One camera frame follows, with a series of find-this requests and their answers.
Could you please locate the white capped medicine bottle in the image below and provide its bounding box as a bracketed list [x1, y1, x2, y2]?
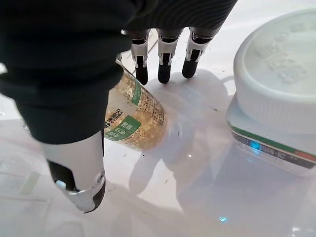
[226, 7, 316, 177]

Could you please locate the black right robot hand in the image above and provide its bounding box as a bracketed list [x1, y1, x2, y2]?
[0, 0, 239, 214]

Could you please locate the clear bottle of yellow capsules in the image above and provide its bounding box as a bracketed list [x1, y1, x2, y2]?
[103, 53, 166, 152]

